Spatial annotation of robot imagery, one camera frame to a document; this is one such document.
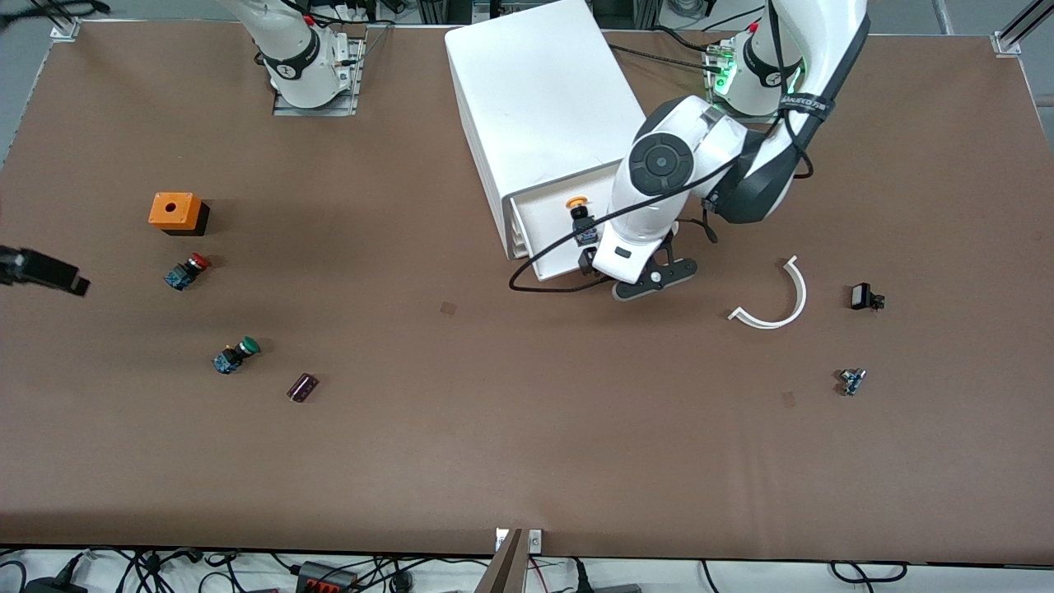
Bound white drawer cabinet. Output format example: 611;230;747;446
445;0;651;261

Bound black looped floor cable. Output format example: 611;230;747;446
830;560;908;584

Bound green push button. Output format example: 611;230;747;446
212;336;262;376

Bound black base power cable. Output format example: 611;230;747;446
652;25;721;57
608;43;717;73

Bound brown slanted beam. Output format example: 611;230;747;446
473;529;525;593

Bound orange button enclosure box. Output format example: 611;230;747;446
148;192;211;238

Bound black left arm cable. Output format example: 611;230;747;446
508;0;824;294

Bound yellow push button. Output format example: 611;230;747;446
567;195;599;248

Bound red push button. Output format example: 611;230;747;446
163;253;212;292

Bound black power strip orange switches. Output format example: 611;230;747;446
298;560;360;592

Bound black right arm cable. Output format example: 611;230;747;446
0;0;112;27

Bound white curved plastic clip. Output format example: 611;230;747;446
728;255;808;330

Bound black velcro cable strap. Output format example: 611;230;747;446
777;94;837;118

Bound aluminium frame corner bracket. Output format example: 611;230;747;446
49;0;83;40
992;0;1054;57

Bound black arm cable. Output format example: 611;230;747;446
508;0;824;294
0;0;112;27

